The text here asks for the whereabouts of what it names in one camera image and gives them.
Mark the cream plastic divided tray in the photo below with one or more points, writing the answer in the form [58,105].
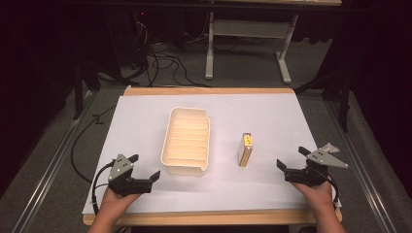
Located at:
[187,142]

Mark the person's left hand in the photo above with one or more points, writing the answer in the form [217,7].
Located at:
[115,200]

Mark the white paper sheet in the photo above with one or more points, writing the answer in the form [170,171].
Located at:
[259,184]

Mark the white metal desk frame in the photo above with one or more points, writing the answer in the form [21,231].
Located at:
[246,29]

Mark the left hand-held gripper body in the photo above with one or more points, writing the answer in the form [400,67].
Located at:
[124,186]

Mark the person's right hand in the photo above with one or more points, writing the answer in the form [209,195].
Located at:
[319,195]

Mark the metal floor rail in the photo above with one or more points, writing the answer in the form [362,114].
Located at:
[51,161]
[356,168]

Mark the black metal stand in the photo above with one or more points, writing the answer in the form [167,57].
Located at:
[343,93]
[79,84]

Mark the yellow and silver box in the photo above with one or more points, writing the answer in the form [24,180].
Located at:
[245,151]

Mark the dark computer tower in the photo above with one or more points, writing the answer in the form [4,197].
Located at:
[137,35]

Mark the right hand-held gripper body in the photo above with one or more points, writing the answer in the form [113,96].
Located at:
[307,176]

